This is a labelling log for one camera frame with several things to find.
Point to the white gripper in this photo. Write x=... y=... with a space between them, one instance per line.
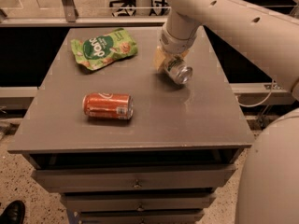
x=174 y=43

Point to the silver green 7up can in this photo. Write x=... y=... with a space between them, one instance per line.
x=178 y=70

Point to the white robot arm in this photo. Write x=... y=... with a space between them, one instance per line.
x=268 y=191

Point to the orange soda can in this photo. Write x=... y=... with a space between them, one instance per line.
x=108 y=105

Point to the green snack bag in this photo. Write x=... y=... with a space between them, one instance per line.
x=103 y=50

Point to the black office chair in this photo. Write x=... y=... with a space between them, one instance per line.
x=123 y=8

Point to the grey drawer cabinet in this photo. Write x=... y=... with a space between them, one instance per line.
x=199 y=123

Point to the grey metal railing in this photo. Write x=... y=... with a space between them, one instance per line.
x=97 y=13

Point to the top grey drawer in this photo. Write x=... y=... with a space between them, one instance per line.
x=134 y=178

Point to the grey drawer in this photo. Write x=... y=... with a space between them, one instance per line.
x=134 y=178
x=139 y=201
x=146 y=217

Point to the middle grey drawer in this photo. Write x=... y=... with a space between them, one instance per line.
x=139 y=201

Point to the bottom grey drawer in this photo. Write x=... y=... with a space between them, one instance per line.
x=146 y=217

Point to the black leather shoe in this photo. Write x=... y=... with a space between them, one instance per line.
x=14 y=213

